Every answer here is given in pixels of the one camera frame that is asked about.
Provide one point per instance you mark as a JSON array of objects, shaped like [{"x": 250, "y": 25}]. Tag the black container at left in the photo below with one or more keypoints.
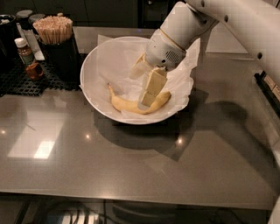
[{"x": 8, "y": 49}]

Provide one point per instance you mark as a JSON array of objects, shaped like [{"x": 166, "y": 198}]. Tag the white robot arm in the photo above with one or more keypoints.
[{"x": 254, "y": 23}]

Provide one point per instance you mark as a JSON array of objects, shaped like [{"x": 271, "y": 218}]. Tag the black chopstick holder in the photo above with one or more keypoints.
[{"x": 64, "y": 57}]

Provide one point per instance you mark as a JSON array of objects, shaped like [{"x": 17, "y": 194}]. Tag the white flat packet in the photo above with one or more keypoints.
[{"x": 32, "y": 42}]

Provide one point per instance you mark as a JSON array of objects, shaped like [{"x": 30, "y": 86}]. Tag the dark lidded jar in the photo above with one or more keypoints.
[
  {"x": 23, "y": 18},
  {"x": 35, "y": 17}
]

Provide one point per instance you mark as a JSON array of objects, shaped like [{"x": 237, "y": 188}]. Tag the black grid mat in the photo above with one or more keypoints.
[{"x": 14, "y": 81}]

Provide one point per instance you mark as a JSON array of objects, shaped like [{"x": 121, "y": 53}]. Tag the small white-capped sauce bottle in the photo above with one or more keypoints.
[{"x": 24, "y": 51}]

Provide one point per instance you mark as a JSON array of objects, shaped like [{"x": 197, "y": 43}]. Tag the white bowl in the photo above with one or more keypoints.
[{"x": 87, "y": 76}]

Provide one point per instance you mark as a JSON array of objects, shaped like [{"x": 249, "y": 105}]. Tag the small brown sauce bottle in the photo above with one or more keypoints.
[{"x": 34, "y": 71}]

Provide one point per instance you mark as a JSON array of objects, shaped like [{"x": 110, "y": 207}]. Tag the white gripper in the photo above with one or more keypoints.
[{"x": 162, "y": 52}]

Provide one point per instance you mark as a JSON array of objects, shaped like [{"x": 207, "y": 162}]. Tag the white paper liner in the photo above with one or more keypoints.
[{"x": 116, "y": 64}]

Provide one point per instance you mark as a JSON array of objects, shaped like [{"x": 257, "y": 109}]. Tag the bundle of wooden chopsticks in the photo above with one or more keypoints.
[{"x": 54, "y": 30}]

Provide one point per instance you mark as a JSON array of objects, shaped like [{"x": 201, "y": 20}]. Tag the yellow banana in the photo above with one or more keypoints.
[{"x": 121, "y": 104}]

